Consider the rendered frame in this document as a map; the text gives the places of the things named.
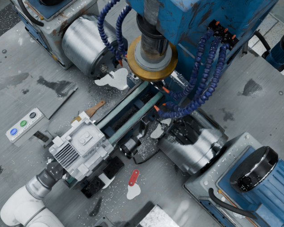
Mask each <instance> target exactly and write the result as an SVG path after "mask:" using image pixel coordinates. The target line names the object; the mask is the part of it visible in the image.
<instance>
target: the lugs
mask: <svg viewBox="0 0 284 227"><path fill-rule="evenodd" d="M103 143H104V145H105V146H108V145H109V144H110V142H109V141H108V139H105V140H103ZM49 152H50V153H51V154H52V155H54V154H55V153H56V152H57V150H56V149H55V148H54V147H51V148H50V149H49ZM69 174H70V175H71V176H72V177H75V176H76V175H77V172H76V171H75V170H74V169H71V170H70V171H69Z"/></svg>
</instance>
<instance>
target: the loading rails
mask: <svg viewBox="0 0 284 227"><path fill-rule="evenodd" d="M149 89H150V85H149V86H148V82H147V81H144V80H141V81H140V82H139V83H137V84H136V85H135V86H134V87H133V88H132V89H131V90H129V91H128V92H127V93H126V94H125V95H124V96H123V97H122V98H121V99H120V100H119V101H118V102H117V103H116V104H115V105H113V106H112V107H111V108H110V109H109V110H107V111H106V112H105V113H104V114H103V115H102V116H101V117H100V118H99V119H98V120H97V121H95V120H94V121H93V123H94V124H95V125H96V126H97V128H98V129H99V130H100V131H101V132H102V133H103V134H104V133H105V134H106V135H107V136H108V137H109V139H108V141H109V142H110V143H111V145H112V146H113V148H114V150H112V151H111V152H110V153H109V158H107V159H106V160H102V161H101V162H100V163H99V164H98V165H97V166H96V167H94V168H93V169H92V171H93V173H94V172H95V171H96V170H97V169H98V168H99V167H100V166H101V165H102V164H103V163H104V162H105V163H106V164H108V163H109V162H110V161H111V160H112V158H111V155H112V154H113V153H114V152H115V151H117V150H118V149H119V146H120V145H121V144H122V143H123V142H124V141H125V140H126V139H128V138H129V137H130V136H131V135H132V134H133V132H134V131H135V130H136V129H137V128H138V127H139V126H140V121H141V118H142V117H143V116H145V117H148V118H149V119H150V120H151V121H152V122H153V121H155V117H156V118H158V115H157V114H156V113H155V111H156V109H155V107H154V105H155V106H157V107H158V108H159V107H160V106H161V105H162V104H163V102H164V99H165V95H163V94H162V93H160V92H158V93H157V94H156V95H155V96H154V97H153V98H151V99H150V100H149V101H148V102H147V103H146V104H144V103H143V102H142V101H141V100H140V99H141V98H142V97H143V96H144V95H145V94H147V93H148V92H149ZM133 106H134V107H135V108H136V109H137V110H138V112H137V113H136V114H134V115H133V116H132V117H131V118H130V119H129V120H128V121H127V122H126V123H125V124H124V125H123V126H122V127H121V128H120V129H119V130H118V131H117V132H115V131H114V130H113V129H112V128H111V126H113V125H114V124H115V123H116V122H117V121H118V120H119V119H120V118H121V117H122V116H123V115H124V114H125V113H127V112H128V111H129V110H130V109H131V108H132V107H133ZM93 173H92V174H93ZM92 174H91V175H92ZM91 175H90V176H91ZM90 176H88V177H87V176H85V177H84V178H83V179H82V180H81V181H78V180H77V179H76V178H74V177H72V176H70V179H68V180H64V181H63V182H64V183H65V184H66V186H68V187H69V189H70V190H76V189H78V188H79V187H80V186H81V187H82V188H83V187H85V186H86V185H87V184H88V183H89V181H88V180H87V179H88V178H89V177H90Z"/></svg>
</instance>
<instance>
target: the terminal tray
mask: <svg viewBox="0 0 284 227"><path fill-rule="evenodd" d="M87 120H88V122H86V121H87ZM99 134H101V136H99ZM68 137H69V139H68ZM105 138H106V137H105V135H104V134H103V133H102V132H101V131H100V130H99V129H98V128H97V126H96V125H95V124H94V123H93V122H92V121H91V120H90V119H89V118H86V119H85V120H84V121H83V122H82V123H80V124H79V125H78V126H77V127H76V128H75V129H74V130H72V131H71V132H70V133H69V134H68V135H67V136H66V137H65V140H66V141H67V142H68V143H69V144H70V145H71V146H72V147H73V148H74V149H75V150H76V151H77V152H78V153H79V155H80V156H81V157H83V158H87V156H89V154H91V153H92V151H94V149H96V147H98V145H101V143H103V140H105ZM81 151H82V153H81Z"/></svg>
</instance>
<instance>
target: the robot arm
mask: <svg viewBox="0 0 284 227"><path fill-rule="evenodd" d="M47 159H48V164H47V167H46V168H45V169H44V170H42V171H41V172H40V173H39V174H38V175H35V176H34V177H33V178H32V179H31V180H30V181H29V182H28V183H27V184H26V185H25V186H23V187H21V188H19V189H18V190H17V191H16V192H15V193H14V194H13V195H12V196H11V197H10V198H9V199H8V201H7V202H6V203H5V204H4V206H3V208H2V209H1V211H0V217H1V219H2V221H3V222H4V223H5V224H6V225H8V226H15V225H18V224H20V223H21V224H23V225H24V226H25V227H64V225H63V224H62V223H61V221H60V220H59V219H58V218H57V217H56V216H55V215H54V214H53V213H52V212H51V211H50V210H49V209H48V208H47V207H46V206H45V205H44V203H43V201H42V199H44V198H45V196H46V195H47V194H48V193H49V192H50V191H51V190H52V187H53V186H54V185H55V184H56V183H57V182H58V181H59V180H60V179H63V178H64V179H66V180H68V179H70V176H71V175H70V174H69V172H67V173H66V174H65V175H64V172H65V168H64V167H63V166H62V165H61V164H60V163H59V162H58V161H57V162H52V161H53V160H54V159H55V157H54V156H53V155H52V156H48V157H47Z"/></svg>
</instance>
